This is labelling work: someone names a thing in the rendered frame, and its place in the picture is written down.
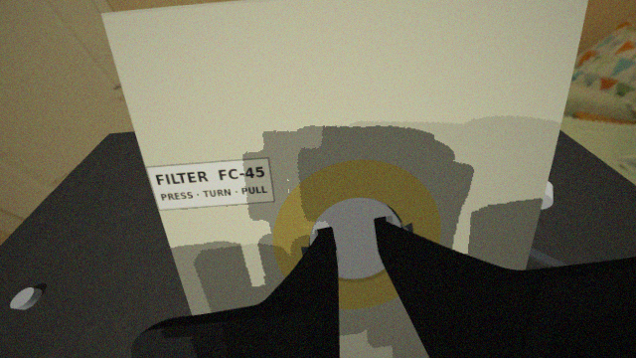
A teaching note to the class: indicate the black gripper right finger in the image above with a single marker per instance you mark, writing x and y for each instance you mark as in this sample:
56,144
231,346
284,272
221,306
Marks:
462,307

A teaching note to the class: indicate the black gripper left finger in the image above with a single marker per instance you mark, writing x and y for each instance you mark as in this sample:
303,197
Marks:
299,319

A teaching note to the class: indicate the grey flat bar with two pins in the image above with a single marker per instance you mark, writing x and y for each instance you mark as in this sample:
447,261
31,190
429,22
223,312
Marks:
545,259

